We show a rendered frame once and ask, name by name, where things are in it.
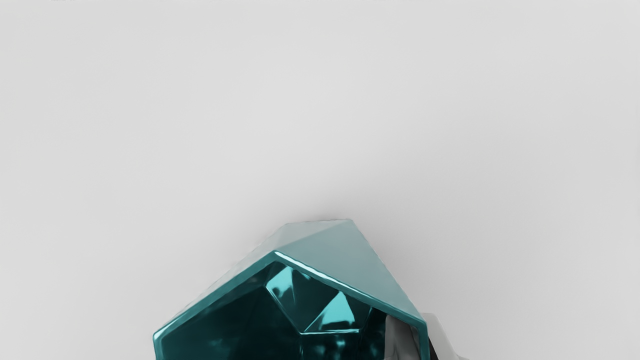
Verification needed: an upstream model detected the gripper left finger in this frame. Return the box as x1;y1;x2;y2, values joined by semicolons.
383;318;422;360

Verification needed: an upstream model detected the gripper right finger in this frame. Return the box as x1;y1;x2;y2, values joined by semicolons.
421;312;472;360

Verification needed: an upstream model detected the teal faceted mug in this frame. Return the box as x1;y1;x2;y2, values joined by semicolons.
152;218;432;360

